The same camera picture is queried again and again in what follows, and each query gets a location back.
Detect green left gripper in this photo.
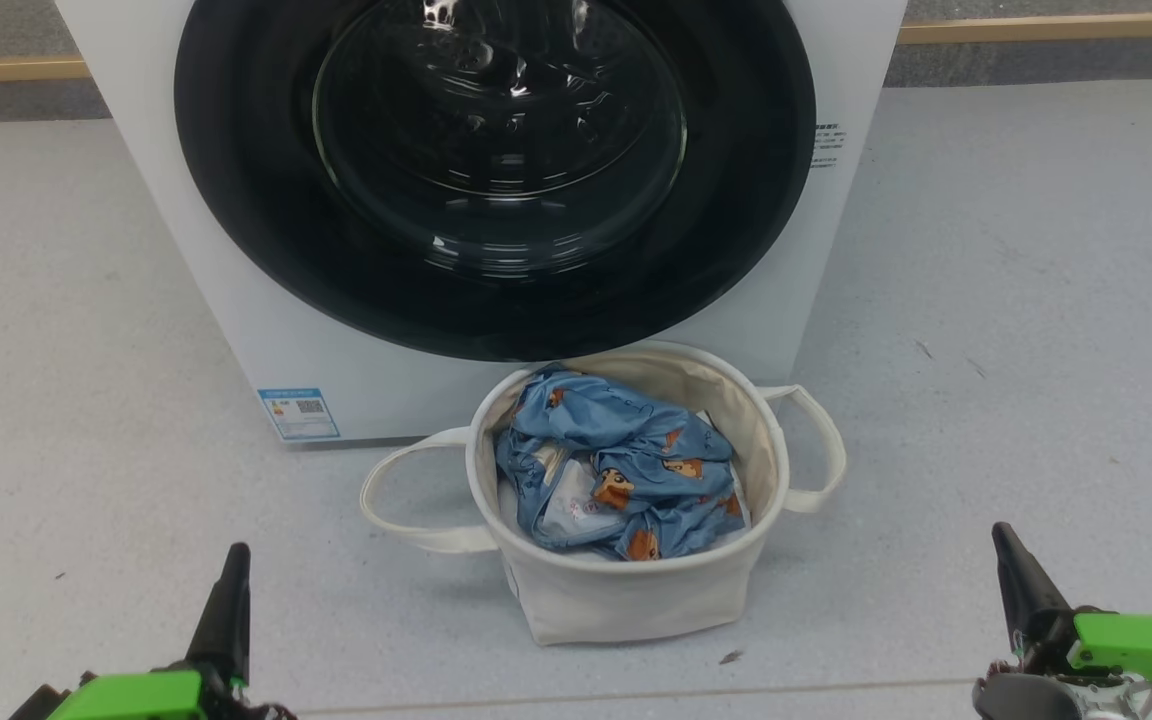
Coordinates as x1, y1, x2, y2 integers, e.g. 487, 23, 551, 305
48, 543, 253, 720

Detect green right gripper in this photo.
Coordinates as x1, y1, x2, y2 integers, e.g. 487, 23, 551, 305
992, 522, 1152, 720

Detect white printed garment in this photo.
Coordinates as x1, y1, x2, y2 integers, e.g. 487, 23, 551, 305
534, 445, 619, 547

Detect black round glass washer door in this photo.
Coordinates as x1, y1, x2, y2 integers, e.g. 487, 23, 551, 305
174, 0, 817, 363

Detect blue cartoon print garment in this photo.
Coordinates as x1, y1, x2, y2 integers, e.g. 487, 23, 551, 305
494, 365, 749, 562

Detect white front-load washing machine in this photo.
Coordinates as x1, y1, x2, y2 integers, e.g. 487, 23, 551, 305
54, 0, 909, 446

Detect blue energy label sticker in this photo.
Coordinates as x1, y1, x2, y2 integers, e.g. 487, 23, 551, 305
258, 388, 342, 442

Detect white basket filler bag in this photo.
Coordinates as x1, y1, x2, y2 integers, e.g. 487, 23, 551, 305
496, 410, 755, 557

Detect cream canvas laundry basket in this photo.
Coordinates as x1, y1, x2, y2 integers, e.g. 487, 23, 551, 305
359, 341, 848, 647

